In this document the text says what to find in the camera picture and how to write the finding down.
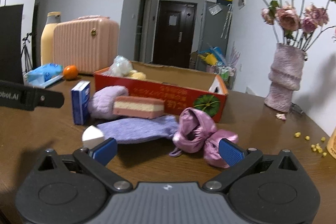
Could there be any white wedge makeup sponge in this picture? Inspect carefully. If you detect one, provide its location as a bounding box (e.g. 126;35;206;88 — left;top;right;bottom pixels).
81;126;105;149

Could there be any clear plastic bundle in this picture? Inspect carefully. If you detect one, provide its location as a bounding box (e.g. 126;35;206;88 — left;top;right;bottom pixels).
103;55;133;77

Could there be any blue tissue pack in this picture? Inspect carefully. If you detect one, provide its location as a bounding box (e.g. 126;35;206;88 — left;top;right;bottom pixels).
25;63;63;89

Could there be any lilac rolled towel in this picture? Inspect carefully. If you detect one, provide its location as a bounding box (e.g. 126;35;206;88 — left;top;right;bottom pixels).
88;85;129;120

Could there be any orange fruit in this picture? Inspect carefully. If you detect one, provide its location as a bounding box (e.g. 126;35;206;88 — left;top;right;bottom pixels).
63;65;79;81

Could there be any blue and white small box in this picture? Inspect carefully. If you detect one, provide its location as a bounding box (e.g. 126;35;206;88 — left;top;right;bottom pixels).
71;81;90;125

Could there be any pink and cream layered sponge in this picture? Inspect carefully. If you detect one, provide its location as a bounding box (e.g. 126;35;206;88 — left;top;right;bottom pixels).
113;96;165;119

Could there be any black paper bag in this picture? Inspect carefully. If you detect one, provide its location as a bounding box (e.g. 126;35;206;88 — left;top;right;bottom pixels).
0;5;23;84

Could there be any purple woven pouch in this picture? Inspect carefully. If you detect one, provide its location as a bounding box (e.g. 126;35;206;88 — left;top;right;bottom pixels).
97;115;179;144

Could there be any yellow thermos bottle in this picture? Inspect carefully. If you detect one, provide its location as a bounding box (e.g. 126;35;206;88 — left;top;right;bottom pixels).
41;11;61;65

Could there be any orange cardboard box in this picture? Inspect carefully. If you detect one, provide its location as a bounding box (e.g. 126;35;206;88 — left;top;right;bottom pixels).
94;61;228;123

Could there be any pink ribbed suitcase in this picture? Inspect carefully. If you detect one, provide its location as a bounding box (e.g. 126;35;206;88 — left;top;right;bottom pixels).
53;15;120;75

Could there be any pink textured vase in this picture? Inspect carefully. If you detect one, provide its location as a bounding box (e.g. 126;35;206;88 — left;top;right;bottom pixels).
264;43;306;113

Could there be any grey refrigerator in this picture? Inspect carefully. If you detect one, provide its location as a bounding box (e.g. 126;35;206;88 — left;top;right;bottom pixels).
197;0;232;57

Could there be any dark wooden door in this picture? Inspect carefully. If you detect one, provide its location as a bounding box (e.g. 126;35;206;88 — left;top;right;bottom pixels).
152;1;197;68

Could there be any dried pink roses bouquet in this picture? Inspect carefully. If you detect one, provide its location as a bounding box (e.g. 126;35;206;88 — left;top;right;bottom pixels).
228;0;336;51

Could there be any black camera tripod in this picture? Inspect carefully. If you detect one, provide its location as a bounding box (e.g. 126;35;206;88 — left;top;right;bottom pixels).
21;33;33;73

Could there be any pink satin drawstring bag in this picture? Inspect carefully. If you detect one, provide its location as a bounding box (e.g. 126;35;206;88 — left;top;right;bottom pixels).
170;107;239;169

